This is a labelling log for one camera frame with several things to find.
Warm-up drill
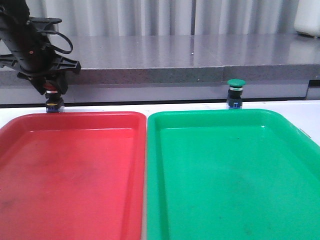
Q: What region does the green plastic tray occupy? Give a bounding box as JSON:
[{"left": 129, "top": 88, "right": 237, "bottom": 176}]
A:
[{"left": 146, "top": 109, "right": 320, "bottom": 240}]

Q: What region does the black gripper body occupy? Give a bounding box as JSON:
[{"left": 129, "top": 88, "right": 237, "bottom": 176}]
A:
[{"left": 0, "top": 16, "right": 81, "bottom": 78}]

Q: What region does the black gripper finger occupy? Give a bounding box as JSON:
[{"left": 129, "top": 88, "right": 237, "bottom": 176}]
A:
[
  {"left": 55, "top": 73, "right": 68, "bottom": 95},
  {"left": 31, "top": 77, "right": 46, "bottom": 95}
]

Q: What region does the red plastic tray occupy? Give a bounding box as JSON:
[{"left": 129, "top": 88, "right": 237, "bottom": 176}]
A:
[{"left": 0, "top": 112, "right": 146, "bottom": 240}]

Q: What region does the green mushroom push button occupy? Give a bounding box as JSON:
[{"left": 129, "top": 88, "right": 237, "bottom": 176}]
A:
[{"left": 226, "top": 78, "right": 246, "bottom": 109}]

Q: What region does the white container on counter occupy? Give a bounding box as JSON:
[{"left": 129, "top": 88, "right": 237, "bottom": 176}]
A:
[{"left": 293, "top": 0, "right": 320, "bottom": 38}]

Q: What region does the grey stone counter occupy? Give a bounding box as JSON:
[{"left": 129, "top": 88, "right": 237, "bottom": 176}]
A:
[{"left": 0, "top": 34, "right": 320, "bottom": 105}]

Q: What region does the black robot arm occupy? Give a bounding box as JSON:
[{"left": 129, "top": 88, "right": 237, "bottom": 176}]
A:
[{"left": 0, "top": 0, "right": 81, "bottom": 95}]

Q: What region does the red mushroom push button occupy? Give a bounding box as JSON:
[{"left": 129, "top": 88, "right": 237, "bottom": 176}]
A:
[{"left": 44, "top": 83, "right": 65, "bottom": 113}]

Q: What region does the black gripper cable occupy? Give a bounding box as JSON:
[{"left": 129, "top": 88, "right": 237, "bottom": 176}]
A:
[{"left": 37, "top": 29, "right": 74, "bottom": 55}]

